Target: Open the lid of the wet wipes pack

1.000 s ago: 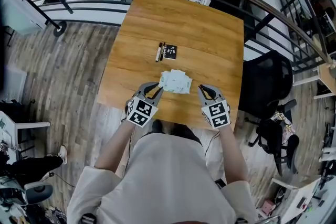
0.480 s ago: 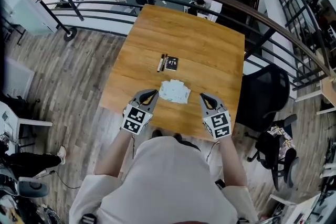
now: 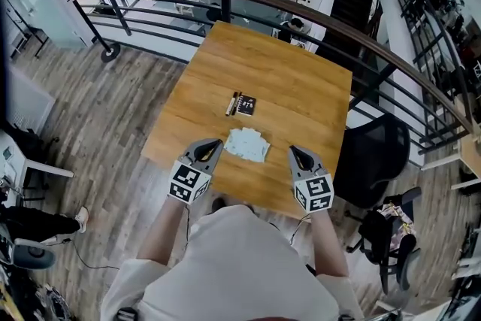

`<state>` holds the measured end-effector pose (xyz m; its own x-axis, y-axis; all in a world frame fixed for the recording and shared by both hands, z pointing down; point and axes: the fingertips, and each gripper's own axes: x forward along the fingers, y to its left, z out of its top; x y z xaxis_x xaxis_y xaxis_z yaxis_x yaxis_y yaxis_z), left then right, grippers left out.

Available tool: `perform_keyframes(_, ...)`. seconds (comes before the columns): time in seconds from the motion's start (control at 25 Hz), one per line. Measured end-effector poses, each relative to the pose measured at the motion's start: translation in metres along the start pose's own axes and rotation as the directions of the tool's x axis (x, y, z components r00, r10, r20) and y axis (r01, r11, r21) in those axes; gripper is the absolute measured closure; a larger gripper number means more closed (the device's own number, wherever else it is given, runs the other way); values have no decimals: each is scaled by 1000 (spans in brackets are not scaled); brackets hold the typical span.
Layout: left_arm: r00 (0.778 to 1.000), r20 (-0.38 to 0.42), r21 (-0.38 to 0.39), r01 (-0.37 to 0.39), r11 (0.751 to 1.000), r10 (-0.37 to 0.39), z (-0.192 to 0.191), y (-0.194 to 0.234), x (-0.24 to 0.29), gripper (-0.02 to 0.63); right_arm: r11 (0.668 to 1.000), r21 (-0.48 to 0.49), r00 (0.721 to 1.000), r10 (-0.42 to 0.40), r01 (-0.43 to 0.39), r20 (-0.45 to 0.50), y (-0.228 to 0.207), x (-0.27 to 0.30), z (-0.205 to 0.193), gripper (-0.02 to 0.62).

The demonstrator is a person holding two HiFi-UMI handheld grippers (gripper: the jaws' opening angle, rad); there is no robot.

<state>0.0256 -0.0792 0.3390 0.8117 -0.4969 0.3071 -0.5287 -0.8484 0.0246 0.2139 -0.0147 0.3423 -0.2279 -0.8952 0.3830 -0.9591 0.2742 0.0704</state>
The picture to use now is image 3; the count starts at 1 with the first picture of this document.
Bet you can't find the white marker pen black cap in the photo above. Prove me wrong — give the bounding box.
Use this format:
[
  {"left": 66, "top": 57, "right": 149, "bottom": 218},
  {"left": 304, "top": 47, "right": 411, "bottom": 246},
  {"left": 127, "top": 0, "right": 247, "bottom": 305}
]
[{"left": 225, "top": 91, "right": 238, "bottom": 117}]

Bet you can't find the patterned fabric bag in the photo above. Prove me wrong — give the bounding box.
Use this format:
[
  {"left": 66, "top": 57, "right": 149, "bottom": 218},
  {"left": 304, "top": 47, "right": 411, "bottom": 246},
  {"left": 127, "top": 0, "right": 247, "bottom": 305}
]
[{"left": 377, "top": 203, "right": 418, "bottom": 255}]

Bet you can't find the person's right forearm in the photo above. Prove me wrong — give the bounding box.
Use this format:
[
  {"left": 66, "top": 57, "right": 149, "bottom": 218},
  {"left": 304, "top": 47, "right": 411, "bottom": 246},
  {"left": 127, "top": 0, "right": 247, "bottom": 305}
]
[{"left": 308, "top": 210, "right": 350, "bottom": 277}]

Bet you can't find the gray round device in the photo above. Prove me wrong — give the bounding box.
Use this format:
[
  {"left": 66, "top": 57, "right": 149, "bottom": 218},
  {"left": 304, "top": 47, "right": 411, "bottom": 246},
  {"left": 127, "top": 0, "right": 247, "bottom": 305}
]
[{"left": 11, "top": 238, "right": 56, "bottom": 271}]

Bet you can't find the person's left forearm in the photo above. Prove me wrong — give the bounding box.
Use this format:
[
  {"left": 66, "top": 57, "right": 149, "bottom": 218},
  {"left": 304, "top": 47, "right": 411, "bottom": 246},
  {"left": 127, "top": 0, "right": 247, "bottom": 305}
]
[{"left": 135, "top": 195, "right": 189, "bottom": 270}]

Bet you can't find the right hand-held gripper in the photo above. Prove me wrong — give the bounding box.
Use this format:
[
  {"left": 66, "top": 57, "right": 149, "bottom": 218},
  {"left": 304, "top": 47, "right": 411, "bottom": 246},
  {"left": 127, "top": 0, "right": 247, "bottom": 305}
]
[{"left": 288, "top": 145, "right": 336, "bottom": 216}]

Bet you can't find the person's dark shoe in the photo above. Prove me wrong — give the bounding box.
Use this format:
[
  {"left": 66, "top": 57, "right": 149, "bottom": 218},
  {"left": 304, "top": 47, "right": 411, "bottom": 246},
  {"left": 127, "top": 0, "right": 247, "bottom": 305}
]
[{"left": 210, "top": 197, "right": 228, "bottom": 216}]

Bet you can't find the light wooden desk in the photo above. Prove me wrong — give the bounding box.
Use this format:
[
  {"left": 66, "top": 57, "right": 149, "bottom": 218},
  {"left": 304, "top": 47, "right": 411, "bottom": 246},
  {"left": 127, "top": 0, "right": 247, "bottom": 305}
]
[{"left": 420, "top": 131, "right": 481, "bottom": 192}]

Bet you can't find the black office chair with armrests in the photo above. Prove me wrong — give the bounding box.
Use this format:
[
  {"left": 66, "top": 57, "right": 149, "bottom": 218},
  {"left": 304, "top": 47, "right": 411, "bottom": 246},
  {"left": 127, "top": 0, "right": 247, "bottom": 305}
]
[{"left": 346, "top": 186, "right": 422, "bottom": 294}]

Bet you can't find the black spiral notebook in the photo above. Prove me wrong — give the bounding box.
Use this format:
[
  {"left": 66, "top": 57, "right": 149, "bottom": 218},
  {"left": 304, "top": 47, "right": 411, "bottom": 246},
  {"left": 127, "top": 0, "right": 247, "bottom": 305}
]
[{"left": 236, "top": 95, "right": 258, "bottom": 117}]

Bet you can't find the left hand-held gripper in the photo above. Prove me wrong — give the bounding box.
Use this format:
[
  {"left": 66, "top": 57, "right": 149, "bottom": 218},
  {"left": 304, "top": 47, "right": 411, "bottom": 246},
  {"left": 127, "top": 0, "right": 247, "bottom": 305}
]
[{"left": 168, "top": 138, "right": 225, "bottom": 205}]

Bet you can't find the white desk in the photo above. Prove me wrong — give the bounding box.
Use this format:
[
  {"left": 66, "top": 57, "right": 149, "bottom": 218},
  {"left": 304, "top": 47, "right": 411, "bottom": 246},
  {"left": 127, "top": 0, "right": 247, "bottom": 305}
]
[{"left": 0, "top": 129, "right": 75, "bottom": 207}]

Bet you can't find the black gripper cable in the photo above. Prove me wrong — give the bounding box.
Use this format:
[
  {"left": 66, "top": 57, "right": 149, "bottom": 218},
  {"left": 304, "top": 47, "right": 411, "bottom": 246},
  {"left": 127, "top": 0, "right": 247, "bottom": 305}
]
[
  {"left": 183, "top": 203, "right": 193, "bottom": 251},
  {"left": 288, "top": 214, "right": 313, "bottom": 242}
]

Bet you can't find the white wet wipe pack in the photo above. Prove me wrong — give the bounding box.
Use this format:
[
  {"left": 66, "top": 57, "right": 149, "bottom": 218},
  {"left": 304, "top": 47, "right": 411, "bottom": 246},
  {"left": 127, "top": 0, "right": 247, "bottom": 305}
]
[{"left": 223, "top": 126, "right": 272, "bottom": 164}]

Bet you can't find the black mesh office chair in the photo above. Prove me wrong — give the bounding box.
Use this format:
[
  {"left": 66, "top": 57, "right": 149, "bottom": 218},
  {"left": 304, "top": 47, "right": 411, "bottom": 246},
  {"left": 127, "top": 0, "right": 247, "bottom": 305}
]
[{"left": 333, "top": 112, "right": 411, "bottom": 210}]

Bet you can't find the dark metal railing wooden handrail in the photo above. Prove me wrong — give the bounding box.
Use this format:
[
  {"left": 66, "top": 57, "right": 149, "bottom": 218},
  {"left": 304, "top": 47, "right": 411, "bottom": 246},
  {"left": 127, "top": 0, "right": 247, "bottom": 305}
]
[{"left": 71, "top": 0, "right": 475, "bottom": 157}]

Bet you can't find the person in white shirt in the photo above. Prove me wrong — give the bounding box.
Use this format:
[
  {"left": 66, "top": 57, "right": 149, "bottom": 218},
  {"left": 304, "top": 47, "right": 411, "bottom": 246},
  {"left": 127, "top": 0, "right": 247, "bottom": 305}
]
[{"left": 100, "top": 204, "right": 365, "bottom": 321}]

